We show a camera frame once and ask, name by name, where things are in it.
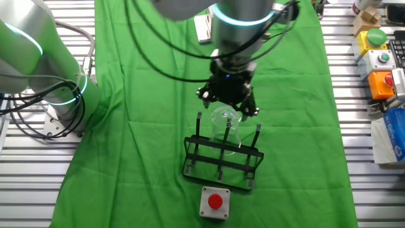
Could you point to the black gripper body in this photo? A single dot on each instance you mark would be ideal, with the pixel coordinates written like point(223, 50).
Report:
point(229, 87)

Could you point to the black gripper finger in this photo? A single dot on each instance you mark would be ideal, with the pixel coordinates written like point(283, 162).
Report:
point(250, 107)
point(205, 95)

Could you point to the clear glass mug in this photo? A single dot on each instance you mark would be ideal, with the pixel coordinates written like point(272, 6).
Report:
point(221, 122)

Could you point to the white button box on plate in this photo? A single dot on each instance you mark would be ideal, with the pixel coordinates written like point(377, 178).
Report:
point(202, 28)

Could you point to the green cloth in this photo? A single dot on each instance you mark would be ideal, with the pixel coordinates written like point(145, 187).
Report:
point(142, 111)

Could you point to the grey box red mushroom button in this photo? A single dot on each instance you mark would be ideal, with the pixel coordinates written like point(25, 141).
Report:
point(215, 201)

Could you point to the silver metal clamp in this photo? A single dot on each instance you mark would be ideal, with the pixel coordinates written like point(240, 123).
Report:
point(378, 106)

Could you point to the orange button box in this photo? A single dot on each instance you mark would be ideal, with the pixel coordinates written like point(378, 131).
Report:
point(378, 85)

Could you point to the grey box green button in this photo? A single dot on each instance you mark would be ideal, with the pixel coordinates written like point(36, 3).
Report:
point(378, 60)

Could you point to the yellow button box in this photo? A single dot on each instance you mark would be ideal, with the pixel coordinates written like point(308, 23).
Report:
point(376, 37)

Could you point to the cardboard box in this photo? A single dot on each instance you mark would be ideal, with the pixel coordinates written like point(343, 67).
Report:
point(367, 20)

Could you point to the blue tissue pack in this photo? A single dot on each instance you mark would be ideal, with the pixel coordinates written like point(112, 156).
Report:
point(394, 133)

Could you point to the silver finned device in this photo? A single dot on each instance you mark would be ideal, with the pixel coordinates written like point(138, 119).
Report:
point(399, 83)

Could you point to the black keyboard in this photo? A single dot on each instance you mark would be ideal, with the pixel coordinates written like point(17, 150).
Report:
point(399, 50)

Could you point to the black flat device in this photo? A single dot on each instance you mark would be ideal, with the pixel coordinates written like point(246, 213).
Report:
point(397, 14)

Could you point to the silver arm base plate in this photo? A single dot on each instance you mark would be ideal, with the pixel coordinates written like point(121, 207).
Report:
point(53, 126)

